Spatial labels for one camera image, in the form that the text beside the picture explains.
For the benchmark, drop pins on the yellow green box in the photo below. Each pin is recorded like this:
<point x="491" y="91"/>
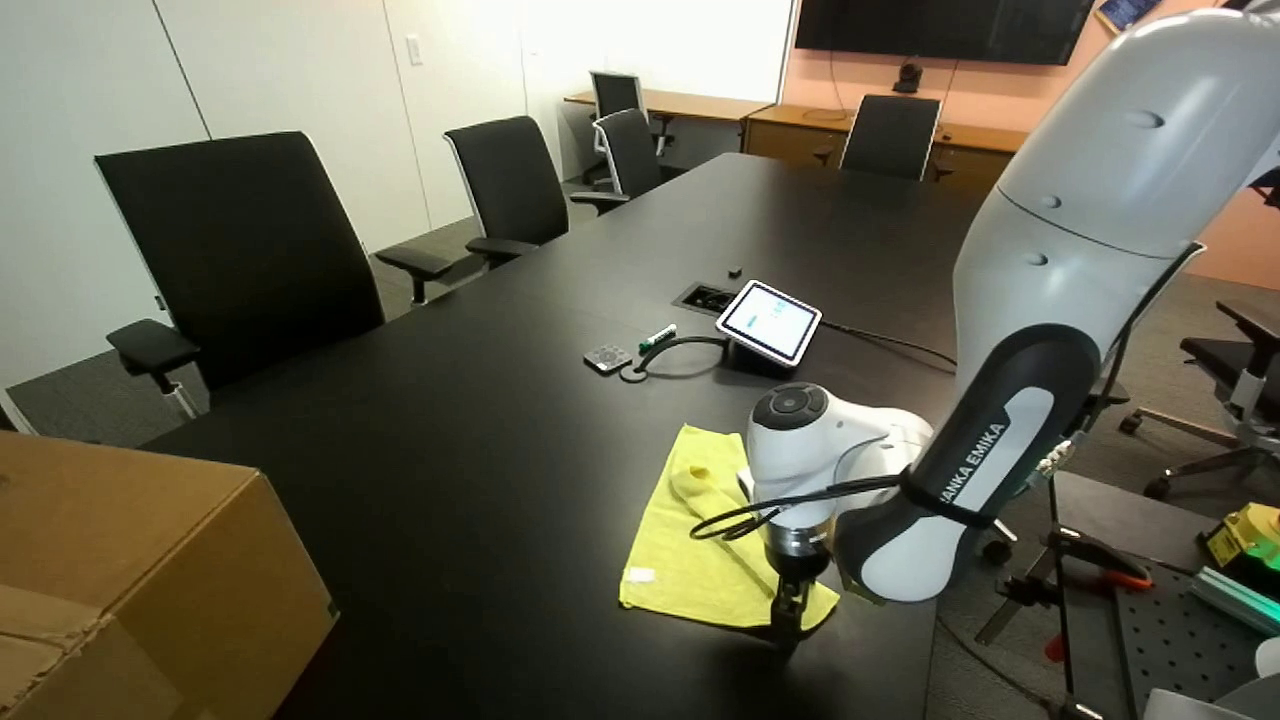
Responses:
<point x="1247" y="535"/>

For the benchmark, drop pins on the small black phone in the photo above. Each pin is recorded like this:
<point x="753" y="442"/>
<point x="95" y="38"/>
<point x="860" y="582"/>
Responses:
<point x="611" y="363"/>

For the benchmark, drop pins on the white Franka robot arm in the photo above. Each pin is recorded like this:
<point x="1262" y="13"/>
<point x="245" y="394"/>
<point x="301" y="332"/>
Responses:
<point x="1107" y="201"/>

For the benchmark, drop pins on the brown cardboard box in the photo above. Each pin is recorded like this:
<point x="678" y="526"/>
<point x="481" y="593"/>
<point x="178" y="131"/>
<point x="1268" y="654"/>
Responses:
<point x="134" y="584"/>

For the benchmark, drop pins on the black webcam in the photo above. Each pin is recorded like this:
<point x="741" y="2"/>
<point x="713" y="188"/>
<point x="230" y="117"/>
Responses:
<point x="911" y="78"/>

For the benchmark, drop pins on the teal box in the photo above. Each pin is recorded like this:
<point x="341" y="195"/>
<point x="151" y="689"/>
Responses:
<point x="1242" y="600"/>

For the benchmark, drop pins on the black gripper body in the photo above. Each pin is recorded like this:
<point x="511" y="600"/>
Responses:
<point x="795" y="564"/>

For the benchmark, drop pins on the white tablet with black frame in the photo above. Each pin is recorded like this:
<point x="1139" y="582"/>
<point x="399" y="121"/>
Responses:
<point x="769" y="321"/>

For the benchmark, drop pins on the large black office chair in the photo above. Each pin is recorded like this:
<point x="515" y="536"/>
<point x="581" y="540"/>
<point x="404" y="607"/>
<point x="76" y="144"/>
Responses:
<point x="245" y="252"/>

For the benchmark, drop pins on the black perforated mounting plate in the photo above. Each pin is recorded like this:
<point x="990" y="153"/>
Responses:
<point x="1187" y="654"/>

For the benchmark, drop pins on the yellow towel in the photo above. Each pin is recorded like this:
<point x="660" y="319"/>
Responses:
<point x="685" y="544"/>

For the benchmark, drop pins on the black tripod stand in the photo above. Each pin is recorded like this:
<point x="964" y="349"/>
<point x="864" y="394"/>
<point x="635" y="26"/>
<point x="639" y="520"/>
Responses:
<point x="1060" y="614"/>

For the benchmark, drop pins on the black wall television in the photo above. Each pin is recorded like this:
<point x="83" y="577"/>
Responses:
<point x="947" y="26"/>

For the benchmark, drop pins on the wooden sideboard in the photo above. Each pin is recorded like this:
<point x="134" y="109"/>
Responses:
<point x="801" y="125"/>

